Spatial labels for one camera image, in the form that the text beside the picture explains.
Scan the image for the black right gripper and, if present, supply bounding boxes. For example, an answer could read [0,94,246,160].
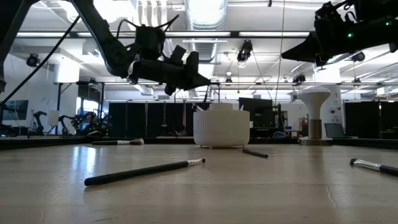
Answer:
[281,17,345,68]

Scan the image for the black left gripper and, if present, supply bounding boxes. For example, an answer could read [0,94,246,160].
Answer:
[129,45,211,96]

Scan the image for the fluffy powder makeup brush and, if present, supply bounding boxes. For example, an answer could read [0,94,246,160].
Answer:
[91,138,145,146]

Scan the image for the long black makeup brush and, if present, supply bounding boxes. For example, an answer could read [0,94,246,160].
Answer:
[84,157,206,187]

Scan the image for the black brush long silver ferrule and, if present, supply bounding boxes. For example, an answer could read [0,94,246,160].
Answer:
[349,157,398,177]

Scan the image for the white mushroom table lamp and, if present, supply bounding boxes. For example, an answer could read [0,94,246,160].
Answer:
[297,86,333,146]

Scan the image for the black partition panels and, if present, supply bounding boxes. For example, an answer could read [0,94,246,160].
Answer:
[344,101,398,140]
[108,101,212,138]

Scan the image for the white ribbed round container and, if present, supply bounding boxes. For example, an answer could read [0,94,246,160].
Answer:
[193,102,251,149]

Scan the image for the black monitor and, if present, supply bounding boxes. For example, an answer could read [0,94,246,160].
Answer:
[238,97,274,128]

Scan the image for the grey laptop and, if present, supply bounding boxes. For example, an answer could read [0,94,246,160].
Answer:
[324,123,358,139]

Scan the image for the white box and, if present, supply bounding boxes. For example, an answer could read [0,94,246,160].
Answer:
[46,110,60,127]

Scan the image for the black overhead frame bar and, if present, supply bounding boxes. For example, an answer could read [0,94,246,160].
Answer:
[15,30,318,39]

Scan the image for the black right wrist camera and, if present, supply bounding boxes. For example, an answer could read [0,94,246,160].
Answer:
[314,1,358,22]

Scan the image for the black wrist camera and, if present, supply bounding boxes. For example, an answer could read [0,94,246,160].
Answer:
[134,24,166,60]
[314,1,358,22]

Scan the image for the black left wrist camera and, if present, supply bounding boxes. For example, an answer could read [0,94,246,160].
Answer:
[134,24,166,60]

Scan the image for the black left camera cable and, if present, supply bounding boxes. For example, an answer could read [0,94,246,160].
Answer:
[116,14,180,35]

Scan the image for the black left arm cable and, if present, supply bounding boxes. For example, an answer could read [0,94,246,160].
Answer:
[0,15,81,106]

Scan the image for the black table edge rail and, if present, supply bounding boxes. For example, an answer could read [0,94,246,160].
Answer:
[0,136,398,151]

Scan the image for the dark wall screen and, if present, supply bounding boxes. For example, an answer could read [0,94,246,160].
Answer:
[2,100,29,121]

